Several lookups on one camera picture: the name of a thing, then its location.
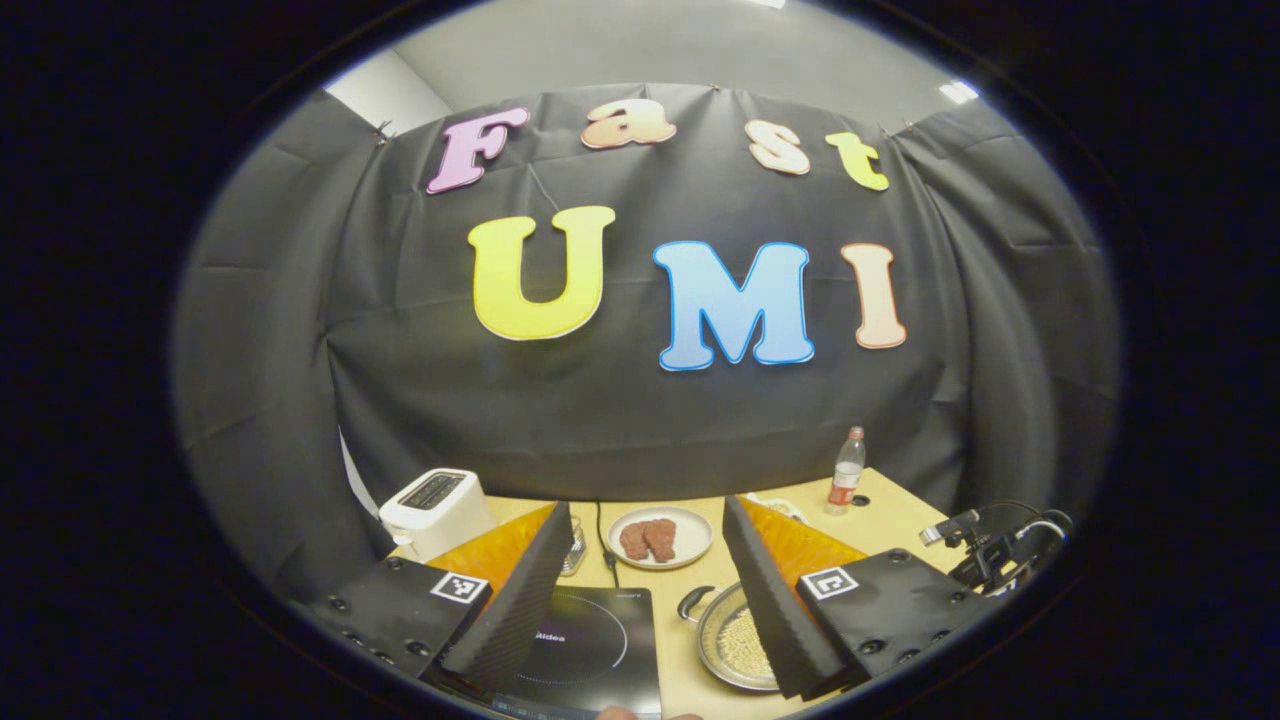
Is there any wire mesh basket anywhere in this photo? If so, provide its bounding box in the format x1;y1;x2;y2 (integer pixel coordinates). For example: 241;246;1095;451
560;514;590;579

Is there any clear plastic water bottle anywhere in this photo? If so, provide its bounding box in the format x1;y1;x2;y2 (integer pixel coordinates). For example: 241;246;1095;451
825;425;868;517

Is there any white toaster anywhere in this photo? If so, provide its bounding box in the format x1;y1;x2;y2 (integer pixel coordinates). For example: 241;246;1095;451
378;467;499;564

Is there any black induction cooktop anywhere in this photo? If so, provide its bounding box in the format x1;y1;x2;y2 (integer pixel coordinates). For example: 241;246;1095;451
478;585;664;719

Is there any black power cable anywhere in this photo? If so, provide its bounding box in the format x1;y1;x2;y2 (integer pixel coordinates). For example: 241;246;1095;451
596;500;622;589

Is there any steel pot with black handle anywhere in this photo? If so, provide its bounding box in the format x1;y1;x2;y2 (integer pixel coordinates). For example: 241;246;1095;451
676;582;793;694

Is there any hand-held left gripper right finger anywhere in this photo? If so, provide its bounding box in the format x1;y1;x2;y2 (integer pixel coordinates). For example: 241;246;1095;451
720;492;1003;703

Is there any pile of soybeans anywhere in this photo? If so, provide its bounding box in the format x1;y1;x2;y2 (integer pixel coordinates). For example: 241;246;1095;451
719;604;778;683

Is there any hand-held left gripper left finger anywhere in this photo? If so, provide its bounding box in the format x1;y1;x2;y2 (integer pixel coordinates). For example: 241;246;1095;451
298;500;578;701

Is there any white divided bean dish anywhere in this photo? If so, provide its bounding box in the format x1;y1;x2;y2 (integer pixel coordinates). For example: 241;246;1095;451
745;492;807;527

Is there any round white plate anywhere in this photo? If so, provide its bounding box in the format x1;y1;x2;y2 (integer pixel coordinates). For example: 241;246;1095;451
606;504;715;572

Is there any black backdrop cloth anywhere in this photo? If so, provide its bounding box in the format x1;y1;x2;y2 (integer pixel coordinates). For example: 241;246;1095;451
170;82;1121;611

